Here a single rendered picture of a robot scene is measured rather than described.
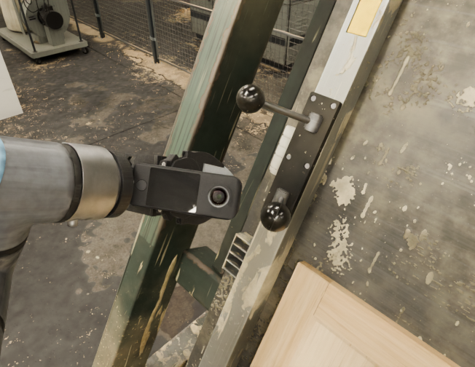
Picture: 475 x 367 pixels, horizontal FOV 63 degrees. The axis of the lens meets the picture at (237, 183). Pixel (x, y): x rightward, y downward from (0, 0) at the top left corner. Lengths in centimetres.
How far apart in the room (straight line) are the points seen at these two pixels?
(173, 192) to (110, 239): 220
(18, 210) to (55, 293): 207
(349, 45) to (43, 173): 42
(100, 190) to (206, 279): 47
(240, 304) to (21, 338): 175
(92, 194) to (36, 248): 234
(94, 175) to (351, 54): 38
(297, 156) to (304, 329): 26
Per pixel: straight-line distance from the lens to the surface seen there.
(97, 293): 233
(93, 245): 259
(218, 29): 72
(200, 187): 40
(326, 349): 63
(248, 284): 65
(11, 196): 35
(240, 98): 51
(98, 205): 39
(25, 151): 36
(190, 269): 84
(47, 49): 554
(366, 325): 59
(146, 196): 41
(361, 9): 60
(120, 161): 41
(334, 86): 58
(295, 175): 58
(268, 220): 47
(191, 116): 72
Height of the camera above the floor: 177
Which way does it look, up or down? 38 degrees down
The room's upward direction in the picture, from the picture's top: straight up
